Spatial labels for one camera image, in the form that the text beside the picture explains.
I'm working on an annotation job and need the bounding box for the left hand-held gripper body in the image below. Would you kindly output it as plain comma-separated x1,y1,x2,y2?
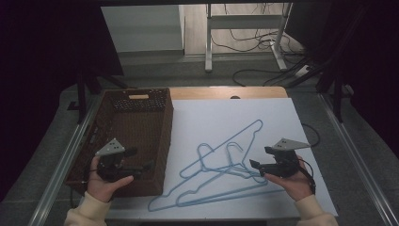
94,137,134,184

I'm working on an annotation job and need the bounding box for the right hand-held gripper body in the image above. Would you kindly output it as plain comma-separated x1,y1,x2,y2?
261,137,311,179

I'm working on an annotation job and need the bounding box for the brown wicker basket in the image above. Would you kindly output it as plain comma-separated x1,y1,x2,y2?
64,88,174,199

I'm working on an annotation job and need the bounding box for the blue wire hanger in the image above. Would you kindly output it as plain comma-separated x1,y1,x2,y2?
179,119,271,186
147,141,285,213
175,142,271,208

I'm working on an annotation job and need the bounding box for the person's right hand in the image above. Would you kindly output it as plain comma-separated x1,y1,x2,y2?
263,155,315,202

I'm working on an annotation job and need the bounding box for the person's left hand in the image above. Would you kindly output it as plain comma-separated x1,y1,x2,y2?
87,155,135,203

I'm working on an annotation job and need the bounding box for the white paper sheet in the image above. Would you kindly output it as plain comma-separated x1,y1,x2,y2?
104,97,339,220

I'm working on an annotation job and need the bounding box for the black metal stand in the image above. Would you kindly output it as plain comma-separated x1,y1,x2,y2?
67,70,130,125
314,62,356,124

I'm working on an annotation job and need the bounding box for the white power strip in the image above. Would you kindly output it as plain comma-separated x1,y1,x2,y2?
295,64,315,78

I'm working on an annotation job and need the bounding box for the dark curtain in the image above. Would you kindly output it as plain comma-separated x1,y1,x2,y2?
0,0,124,202
285,0,399,158

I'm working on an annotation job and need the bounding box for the white cabinet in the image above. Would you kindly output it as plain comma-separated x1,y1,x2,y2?
101,4,186,57

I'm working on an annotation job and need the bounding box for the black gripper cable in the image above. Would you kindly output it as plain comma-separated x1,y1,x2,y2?
297,158,317,195

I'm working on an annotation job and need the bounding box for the thin black cable loop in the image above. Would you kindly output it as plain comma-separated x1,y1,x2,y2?
302,122,322,148

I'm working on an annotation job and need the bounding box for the metal frame rail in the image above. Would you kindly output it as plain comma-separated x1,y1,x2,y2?
27,93,105,226
317,93,399,226

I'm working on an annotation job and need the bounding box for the black floor cable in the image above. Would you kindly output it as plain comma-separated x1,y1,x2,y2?
231,64,304,88

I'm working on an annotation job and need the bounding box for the black hanging cable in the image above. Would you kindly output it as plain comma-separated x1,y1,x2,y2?
210,3,285,54

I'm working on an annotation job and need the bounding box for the white desk frame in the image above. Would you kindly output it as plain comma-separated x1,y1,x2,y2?
204,3,295,73

